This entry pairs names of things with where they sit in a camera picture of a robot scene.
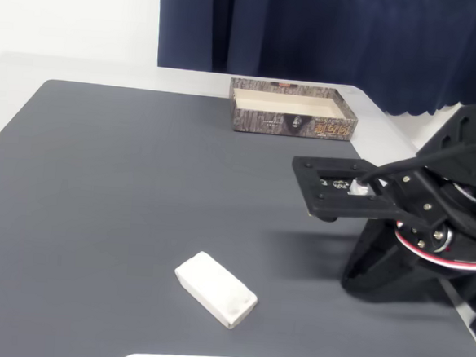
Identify white rectangular block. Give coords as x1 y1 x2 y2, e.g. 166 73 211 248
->
170 249 262 333

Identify brown patterned cardboard tray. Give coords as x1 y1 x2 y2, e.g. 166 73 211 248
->
226 77 361 142

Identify navy blue curtain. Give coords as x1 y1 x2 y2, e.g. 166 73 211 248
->
152 0 476 121

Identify dark grey desk mat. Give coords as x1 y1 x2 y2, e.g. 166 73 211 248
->
0 74 476 357

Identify red and white servo wires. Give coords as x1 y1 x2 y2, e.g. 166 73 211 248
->
393 222 476 276

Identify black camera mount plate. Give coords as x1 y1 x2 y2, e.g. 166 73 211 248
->
288 154 412 228

